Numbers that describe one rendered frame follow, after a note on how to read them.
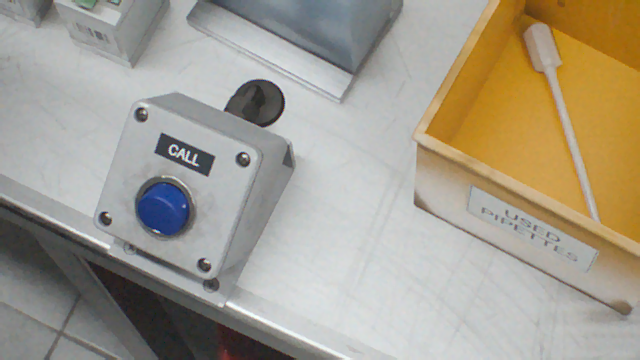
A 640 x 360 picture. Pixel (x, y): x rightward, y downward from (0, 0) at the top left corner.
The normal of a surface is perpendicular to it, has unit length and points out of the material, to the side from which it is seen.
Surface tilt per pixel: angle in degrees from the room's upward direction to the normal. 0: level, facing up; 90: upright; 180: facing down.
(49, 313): 0
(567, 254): 90
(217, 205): 30
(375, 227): 0
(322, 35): 90
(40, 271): 0
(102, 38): 90
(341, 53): 90
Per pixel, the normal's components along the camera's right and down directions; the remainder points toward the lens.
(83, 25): -0.43, 0.85
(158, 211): -0.40, 0.58
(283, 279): -0.04, -0.33
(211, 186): -0.25, 0.14
